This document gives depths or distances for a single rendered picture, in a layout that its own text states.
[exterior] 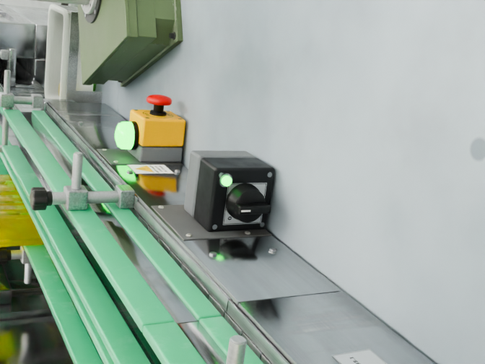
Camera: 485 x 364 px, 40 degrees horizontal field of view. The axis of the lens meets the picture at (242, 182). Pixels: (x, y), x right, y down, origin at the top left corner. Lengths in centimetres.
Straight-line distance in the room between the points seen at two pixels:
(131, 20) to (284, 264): 50
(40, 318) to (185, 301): 60
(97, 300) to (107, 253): 8
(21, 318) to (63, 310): 26
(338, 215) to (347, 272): 6
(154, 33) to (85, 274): 41
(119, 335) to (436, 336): 33
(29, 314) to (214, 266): 59
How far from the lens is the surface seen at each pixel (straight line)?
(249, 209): 76
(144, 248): 78
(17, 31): 230
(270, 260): 74
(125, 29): 107
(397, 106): 64
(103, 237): 80
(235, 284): 68
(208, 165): 79
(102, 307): 81
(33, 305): 126
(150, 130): 104
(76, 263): 91
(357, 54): 69
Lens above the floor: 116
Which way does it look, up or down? 28 degrees down
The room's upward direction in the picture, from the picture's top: 91 degrees counter-clockwise
